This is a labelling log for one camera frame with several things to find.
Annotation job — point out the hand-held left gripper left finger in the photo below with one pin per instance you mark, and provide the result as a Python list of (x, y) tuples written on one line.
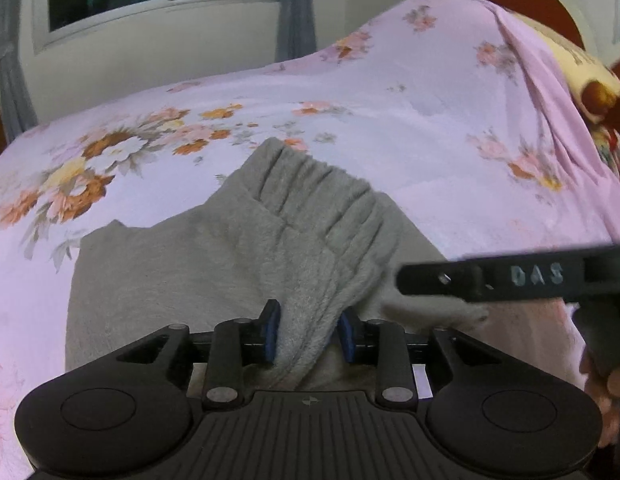
[(271, 332)]

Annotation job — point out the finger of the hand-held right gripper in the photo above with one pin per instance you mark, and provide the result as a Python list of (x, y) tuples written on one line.
[(430, 277)]

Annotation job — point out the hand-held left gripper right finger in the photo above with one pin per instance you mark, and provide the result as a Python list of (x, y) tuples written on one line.
[(347, 337)]

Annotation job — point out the grey pants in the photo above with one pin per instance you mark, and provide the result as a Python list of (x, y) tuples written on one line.
[(190, 270)]

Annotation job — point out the person's right hand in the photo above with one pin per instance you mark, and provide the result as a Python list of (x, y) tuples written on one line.
[(610, 392)]

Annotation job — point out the floral patterned pillow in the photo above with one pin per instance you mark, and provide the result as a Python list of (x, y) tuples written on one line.
[(615, 152)]

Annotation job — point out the pink floral bedsheet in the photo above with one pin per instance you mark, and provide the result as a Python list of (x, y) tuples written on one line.
[(390, 110)]

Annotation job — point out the yellow printed pillow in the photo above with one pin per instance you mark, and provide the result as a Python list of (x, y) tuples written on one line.
[(585, 67)]

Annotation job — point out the brown wooden headboard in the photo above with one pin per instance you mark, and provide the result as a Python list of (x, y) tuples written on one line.
[(535, 5)]

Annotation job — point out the grey curtain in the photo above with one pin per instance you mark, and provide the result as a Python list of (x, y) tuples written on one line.
[(296, 10), (10, 60)]

